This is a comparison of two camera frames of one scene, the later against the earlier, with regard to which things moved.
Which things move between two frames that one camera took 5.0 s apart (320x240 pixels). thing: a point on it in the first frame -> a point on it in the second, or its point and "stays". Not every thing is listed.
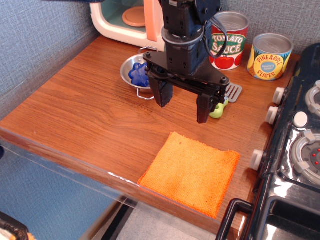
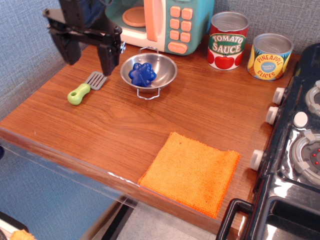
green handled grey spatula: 233,91 -> 96,81
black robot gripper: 190,67 -> 86,19
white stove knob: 278,95 stays
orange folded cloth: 192,173 stays
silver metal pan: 134,72 stays
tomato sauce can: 237,24 stays
